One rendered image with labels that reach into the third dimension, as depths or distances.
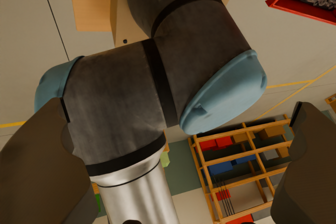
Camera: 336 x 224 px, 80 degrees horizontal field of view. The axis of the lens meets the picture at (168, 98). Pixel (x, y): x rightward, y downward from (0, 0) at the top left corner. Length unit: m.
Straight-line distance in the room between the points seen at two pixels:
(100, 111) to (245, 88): 0.15
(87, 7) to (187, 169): 5.22
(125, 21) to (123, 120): 0.22
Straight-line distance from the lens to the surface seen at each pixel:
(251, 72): 0.22
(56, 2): 1.55
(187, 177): 5.48
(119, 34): 0.41
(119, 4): 0.37
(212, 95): 0.20
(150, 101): 0.21
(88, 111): 0.22
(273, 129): 6.44
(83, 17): 0.49
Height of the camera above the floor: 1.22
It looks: 25 degrees down
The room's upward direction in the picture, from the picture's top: 164 degrees clockwise
